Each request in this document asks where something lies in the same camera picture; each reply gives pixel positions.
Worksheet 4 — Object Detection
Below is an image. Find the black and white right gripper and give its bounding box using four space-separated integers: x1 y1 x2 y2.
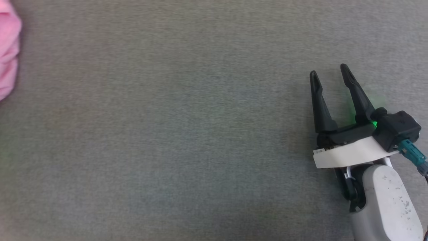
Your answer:
310 64 400 169

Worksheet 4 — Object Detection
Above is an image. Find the pink garment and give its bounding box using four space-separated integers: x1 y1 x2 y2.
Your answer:
0 0 22 101

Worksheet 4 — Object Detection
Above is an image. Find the teal plug camera cable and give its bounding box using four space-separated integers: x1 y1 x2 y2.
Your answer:
397 139 428 183

